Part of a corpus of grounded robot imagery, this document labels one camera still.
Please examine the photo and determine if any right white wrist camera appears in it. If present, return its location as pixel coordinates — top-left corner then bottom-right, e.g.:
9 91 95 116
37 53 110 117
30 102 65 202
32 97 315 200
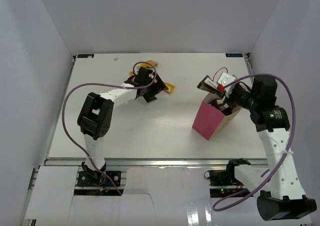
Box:
217 72 237 98

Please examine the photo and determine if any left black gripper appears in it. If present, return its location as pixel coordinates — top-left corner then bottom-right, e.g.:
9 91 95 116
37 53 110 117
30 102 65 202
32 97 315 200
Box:
143 72 168 103

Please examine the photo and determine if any yellow snack bar packet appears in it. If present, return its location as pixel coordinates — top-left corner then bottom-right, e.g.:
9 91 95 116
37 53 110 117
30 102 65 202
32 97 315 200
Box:
164 83 175 93

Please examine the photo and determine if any yellow M&M packet top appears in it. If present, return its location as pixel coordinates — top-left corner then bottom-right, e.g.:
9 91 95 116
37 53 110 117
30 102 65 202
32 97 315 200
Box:
137 60 159 69

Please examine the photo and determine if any pink paper bag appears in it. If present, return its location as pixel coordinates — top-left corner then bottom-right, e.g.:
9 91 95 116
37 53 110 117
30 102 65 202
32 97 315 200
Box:
191 67 245 141

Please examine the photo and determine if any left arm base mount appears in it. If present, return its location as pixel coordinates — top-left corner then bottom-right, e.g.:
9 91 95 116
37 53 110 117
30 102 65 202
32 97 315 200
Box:
74 171 120 196

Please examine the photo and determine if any purple chips bag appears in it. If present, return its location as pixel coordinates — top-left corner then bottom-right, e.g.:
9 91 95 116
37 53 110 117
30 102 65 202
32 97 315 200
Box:
209 99 232 116

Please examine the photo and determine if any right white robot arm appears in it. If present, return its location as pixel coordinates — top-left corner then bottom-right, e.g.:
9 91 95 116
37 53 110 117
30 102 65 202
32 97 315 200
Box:
212 73 317 221

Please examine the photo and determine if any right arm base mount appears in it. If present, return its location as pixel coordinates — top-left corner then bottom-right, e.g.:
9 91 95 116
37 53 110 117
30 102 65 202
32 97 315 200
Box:
203 170 249 198

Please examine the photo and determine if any aluminium front rail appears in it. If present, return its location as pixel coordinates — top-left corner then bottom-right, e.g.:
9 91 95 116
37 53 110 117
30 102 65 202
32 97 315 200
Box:
43 158 270 168

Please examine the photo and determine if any brown chocolate bar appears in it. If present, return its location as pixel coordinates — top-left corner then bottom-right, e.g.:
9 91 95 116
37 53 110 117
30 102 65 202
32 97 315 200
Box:
197 75 220 94
215 99 231 111

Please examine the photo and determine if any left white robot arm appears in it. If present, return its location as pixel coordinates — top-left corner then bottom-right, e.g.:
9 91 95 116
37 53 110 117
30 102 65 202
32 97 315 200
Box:
77 67 168 185

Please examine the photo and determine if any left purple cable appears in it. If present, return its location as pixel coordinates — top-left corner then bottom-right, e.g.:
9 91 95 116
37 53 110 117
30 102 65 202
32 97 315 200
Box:
61 61 158 194

